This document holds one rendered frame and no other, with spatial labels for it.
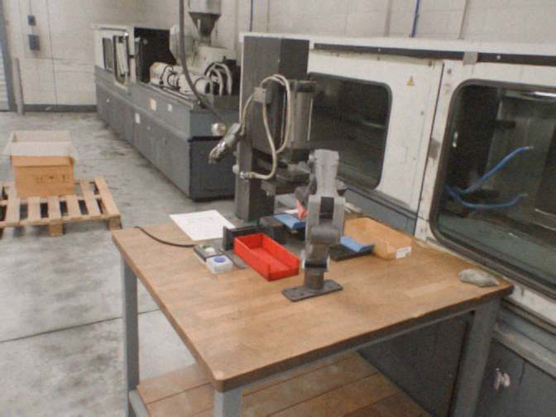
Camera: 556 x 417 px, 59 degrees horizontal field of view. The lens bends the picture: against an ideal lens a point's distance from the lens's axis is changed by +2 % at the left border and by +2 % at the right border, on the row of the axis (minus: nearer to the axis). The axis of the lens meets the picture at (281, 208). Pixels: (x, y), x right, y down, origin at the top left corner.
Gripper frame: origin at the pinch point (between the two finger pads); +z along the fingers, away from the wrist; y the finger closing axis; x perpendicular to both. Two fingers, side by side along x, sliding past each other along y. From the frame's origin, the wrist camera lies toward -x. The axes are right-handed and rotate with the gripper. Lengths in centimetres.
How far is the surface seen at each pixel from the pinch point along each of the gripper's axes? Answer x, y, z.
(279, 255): 1.2, -0.9, 20.1
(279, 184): -6.3, 22.3, 8.8
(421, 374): -70, -48, 70
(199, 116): -107, 264, 181
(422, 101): -76, 37, -17
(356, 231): -35.8, 1.6, 18.7
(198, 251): 25.8, 11.1, 26.8
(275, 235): -4.8, 10.4, 24.5
